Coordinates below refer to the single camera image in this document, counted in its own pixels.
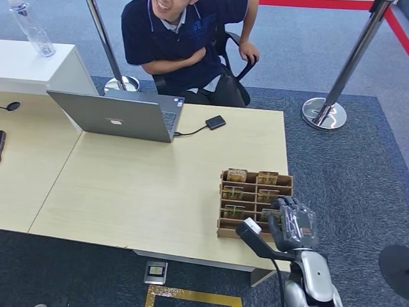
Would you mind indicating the brown cardboard card holder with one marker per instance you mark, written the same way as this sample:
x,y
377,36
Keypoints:
x,y
250,202

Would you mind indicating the grey laptop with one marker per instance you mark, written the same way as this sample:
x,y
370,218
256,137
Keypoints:
x,y
112,116

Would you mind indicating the black device at desk edge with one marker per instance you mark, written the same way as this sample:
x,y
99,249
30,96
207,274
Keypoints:
x,y
1,144

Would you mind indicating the metal floor socket box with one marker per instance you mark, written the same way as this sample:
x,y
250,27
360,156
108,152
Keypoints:
x,y
155,272

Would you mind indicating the chrome stanchion post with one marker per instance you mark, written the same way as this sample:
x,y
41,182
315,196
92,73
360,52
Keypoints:
x,y
107,46
348,63

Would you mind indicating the black office chair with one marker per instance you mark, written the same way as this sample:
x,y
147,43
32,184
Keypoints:
x,y
238,80

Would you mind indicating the clear plastic water bottle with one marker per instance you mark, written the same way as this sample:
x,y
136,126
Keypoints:
x,y
32,29

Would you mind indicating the person's left forearm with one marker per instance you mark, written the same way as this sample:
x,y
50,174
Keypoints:
x,y
250,21

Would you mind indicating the red barrier belt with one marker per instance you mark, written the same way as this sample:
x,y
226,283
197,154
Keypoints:
x,y
398,29
313,4

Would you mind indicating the green brown card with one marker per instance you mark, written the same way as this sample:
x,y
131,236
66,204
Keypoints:
x,y
268,196
236,175
266,215
268,178
234,212
232,193

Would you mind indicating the person's left hand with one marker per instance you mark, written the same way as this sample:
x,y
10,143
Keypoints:
x,y
248,51

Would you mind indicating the black round disc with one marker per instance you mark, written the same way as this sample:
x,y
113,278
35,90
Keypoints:
x,y
396,269

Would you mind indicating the white cabinet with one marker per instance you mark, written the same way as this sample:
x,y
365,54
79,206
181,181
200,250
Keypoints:
x,y
32,67

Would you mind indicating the pale wrist camera black mount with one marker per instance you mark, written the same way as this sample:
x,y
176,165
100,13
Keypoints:
x,y
252,226

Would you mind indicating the person's right forearm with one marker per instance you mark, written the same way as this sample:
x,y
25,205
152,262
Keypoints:
x,y
172,63

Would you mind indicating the black external drive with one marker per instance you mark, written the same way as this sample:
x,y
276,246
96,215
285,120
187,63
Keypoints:
x,y
215,122

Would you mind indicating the person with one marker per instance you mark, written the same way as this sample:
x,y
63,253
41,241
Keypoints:
x,y
179,46

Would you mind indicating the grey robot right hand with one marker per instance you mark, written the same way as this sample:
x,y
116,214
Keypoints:
x,y
297,231

